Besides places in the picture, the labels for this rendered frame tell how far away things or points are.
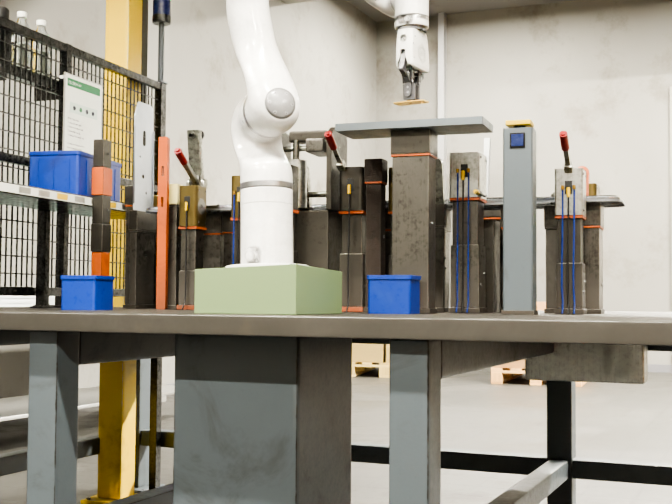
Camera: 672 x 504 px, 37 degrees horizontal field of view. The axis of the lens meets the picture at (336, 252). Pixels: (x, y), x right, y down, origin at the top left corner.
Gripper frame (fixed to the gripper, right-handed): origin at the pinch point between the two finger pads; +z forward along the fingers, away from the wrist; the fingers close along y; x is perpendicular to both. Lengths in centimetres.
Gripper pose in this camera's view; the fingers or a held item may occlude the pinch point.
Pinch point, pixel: (411, 92)
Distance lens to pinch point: 252.3
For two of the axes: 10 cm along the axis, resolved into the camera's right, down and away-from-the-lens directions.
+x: -8.6, 0.2, 5.0
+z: -0.1, 10.0, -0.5
